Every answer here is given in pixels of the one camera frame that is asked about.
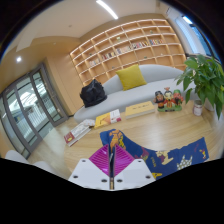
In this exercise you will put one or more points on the white air conditioner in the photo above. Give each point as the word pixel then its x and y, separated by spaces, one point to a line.
pixel 170 10

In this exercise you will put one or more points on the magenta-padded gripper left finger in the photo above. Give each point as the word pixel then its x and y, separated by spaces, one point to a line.
pixel 90 173

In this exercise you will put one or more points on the blue patterned towel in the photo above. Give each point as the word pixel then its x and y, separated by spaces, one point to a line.
pixel 166 160

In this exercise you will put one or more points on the yellow cushion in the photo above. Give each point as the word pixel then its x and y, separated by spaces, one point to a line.
pixel 131 77

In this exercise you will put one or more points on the yellow and white book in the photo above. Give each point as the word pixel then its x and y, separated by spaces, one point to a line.
pixel 107 119

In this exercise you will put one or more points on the green potted plant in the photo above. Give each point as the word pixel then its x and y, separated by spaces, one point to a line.
pixel 206 80

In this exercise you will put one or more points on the long ceiling light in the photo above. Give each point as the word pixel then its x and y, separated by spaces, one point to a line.
pixel 107 9

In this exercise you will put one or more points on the wooden wall shelf unit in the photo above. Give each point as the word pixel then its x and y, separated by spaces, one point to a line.
pixel 133 50

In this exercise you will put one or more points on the flat tan book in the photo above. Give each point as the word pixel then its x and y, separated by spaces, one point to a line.
pixel 140 110

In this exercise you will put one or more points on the small white and red cup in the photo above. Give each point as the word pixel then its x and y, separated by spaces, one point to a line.
pixel 198 108

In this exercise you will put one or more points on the dark-framed window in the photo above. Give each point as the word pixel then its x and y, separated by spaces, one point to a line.
pixel 196 35

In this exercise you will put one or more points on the colourful figurine group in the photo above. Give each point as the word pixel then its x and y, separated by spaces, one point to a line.
pixel 168 99

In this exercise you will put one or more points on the grey curved sofa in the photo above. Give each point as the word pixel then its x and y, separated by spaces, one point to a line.
pixel 133 96

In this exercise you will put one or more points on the black bag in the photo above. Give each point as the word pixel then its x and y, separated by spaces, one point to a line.
pixel 92 94

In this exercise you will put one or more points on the grey-framed glass door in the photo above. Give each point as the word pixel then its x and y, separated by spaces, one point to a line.
pixel 30 110

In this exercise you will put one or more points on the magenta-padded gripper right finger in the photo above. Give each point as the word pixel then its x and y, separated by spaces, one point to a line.
pixel 135 173

